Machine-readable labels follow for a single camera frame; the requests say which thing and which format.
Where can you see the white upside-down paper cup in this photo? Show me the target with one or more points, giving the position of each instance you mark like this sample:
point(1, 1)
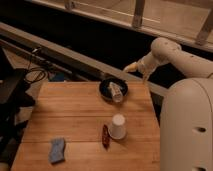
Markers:
point(116, 128)

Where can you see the black round bowl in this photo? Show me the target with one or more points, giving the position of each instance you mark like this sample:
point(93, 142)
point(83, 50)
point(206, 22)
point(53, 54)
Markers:
point(105, 92)

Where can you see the metal rail beam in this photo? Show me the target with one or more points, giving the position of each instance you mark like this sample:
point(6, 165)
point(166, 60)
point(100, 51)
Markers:
point(65, 55)

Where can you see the blue sponge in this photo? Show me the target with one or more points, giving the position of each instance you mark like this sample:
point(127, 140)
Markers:
point(56, 153)

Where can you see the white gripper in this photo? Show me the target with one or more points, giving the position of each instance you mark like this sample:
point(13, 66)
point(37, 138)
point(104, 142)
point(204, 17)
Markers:
point(146, 66)

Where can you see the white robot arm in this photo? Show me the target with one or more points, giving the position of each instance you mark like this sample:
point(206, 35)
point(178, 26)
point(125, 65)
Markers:
point(186, 120)

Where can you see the blue object behind table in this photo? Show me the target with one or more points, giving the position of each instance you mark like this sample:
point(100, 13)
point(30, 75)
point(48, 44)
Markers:
point(57, 78)

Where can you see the black equipment on left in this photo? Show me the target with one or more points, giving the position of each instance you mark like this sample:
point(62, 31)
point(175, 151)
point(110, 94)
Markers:
point(13, 96)

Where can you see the dark red wrapped snack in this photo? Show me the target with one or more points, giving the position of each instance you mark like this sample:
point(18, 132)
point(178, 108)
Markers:
point(105, 137)

